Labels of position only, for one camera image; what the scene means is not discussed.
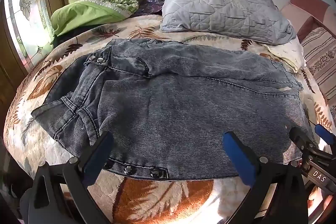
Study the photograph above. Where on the white cloth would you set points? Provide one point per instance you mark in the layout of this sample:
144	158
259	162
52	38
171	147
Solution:
288	54

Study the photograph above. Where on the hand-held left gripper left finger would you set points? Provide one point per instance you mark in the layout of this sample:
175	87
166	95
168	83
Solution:
97	157

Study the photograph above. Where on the purple cloth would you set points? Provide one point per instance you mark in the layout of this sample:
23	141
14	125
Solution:
149	6

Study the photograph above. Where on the grey denim pants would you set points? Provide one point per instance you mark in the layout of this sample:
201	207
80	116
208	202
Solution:
170	108

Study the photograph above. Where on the patterned glass window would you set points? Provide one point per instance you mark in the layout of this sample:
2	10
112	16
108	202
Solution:
29	11

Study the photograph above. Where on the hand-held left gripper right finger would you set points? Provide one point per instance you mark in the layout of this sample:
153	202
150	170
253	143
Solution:
239	162

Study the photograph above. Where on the leaf print fleece blanket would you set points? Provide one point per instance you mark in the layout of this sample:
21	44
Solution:
147	199

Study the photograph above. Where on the striped cloth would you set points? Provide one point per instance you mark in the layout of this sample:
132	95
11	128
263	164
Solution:
320	56

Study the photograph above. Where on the black garment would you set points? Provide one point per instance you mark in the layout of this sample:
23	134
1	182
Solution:
65	34

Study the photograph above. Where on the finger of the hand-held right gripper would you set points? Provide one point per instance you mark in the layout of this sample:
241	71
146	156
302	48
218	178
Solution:
302	140
325	134

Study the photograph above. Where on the grey quilted pillow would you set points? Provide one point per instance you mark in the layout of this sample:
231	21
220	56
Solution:
218	6

